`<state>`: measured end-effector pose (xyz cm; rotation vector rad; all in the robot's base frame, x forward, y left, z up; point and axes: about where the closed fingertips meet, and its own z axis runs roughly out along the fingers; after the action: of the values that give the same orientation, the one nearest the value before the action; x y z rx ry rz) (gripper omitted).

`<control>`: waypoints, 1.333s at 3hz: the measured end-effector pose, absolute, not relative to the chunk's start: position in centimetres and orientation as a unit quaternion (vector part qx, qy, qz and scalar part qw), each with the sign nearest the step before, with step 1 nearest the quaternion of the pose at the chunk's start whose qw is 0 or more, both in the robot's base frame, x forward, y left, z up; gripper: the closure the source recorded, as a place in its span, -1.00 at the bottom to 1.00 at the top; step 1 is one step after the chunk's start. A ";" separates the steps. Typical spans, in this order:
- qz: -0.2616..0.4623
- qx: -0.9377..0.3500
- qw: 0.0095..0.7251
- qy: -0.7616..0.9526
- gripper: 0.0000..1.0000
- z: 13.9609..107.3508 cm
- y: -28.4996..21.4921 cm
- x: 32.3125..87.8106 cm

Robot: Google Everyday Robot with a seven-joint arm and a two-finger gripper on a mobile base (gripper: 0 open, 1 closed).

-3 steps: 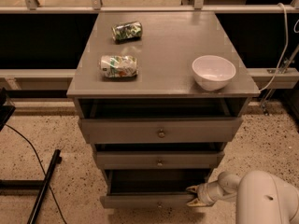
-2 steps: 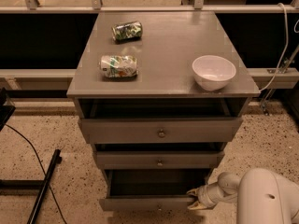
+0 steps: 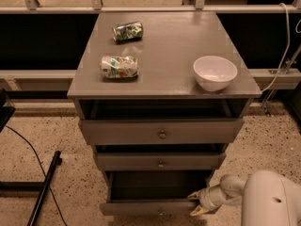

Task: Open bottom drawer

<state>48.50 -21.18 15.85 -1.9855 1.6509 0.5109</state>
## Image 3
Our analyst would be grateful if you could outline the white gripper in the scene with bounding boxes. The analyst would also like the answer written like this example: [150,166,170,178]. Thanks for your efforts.
[187,186,227,217]

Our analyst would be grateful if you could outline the grey bottom drawer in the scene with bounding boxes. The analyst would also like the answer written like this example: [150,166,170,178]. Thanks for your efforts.
[100,170,213,216]

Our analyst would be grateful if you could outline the grey drawer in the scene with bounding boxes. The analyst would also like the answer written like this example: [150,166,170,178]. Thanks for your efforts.
[79,119,244,145]
[95,153,226,171]
[100,170,213,216]

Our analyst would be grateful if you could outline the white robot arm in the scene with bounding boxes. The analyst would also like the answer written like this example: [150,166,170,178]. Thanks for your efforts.
[188,170,301,226]

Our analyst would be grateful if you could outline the grey middle drawer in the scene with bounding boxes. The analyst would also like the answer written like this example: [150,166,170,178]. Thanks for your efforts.
[95,153,226,171]

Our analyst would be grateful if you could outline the grey top drawer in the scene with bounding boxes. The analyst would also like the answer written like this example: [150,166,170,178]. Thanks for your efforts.
[79,119,244,145]

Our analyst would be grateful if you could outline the grey drawer cabinet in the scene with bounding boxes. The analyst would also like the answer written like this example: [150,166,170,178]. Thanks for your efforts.
[67,11,262,193]

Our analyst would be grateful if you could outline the white bowl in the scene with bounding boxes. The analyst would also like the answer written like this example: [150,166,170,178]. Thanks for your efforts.
[193,56,238,91]

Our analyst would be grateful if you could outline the white green crushed can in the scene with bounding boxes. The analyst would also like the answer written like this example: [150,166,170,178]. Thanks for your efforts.
[100,56,138,79]

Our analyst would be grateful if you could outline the dark green crushed can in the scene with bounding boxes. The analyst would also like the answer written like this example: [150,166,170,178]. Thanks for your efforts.
[112,21,144,42]

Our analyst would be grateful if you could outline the black stand leg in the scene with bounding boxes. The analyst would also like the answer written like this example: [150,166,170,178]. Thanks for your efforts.
[0,151,62,226]

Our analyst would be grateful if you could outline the black device at left edge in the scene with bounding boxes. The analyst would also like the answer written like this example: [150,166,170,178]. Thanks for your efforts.
[0,89,15,132]

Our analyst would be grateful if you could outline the black floor cable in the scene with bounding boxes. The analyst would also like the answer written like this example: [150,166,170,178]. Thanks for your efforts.
[4,124,69,226]

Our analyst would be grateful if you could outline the white hanging cable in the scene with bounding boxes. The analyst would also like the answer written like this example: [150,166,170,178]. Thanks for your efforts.
[261,2,292,93]

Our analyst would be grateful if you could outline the metal railing frame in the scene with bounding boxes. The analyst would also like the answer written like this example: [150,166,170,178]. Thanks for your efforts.
[0,0,301,15]

